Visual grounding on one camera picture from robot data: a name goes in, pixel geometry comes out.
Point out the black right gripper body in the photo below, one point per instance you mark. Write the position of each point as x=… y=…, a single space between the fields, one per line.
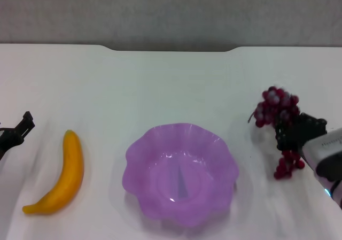
x=307 y=135

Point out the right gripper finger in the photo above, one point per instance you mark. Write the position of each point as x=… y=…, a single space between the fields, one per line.
x=314 y=121
x=283 y=137

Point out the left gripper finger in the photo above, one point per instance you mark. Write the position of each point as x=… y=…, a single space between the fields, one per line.
x=25 y=123

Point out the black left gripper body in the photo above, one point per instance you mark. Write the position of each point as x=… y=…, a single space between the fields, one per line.
x=6 y=141

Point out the red grape bunch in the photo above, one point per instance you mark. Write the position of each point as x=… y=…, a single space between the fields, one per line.
x=275 y=103

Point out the yellow banana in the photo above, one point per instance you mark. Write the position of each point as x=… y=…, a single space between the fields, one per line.
x=70 y=170

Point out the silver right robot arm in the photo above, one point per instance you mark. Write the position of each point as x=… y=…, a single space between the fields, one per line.
x=326 y=154

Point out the purple wavy plastic bowl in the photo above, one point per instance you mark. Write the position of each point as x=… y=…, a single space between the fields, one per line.
x=160 y=170

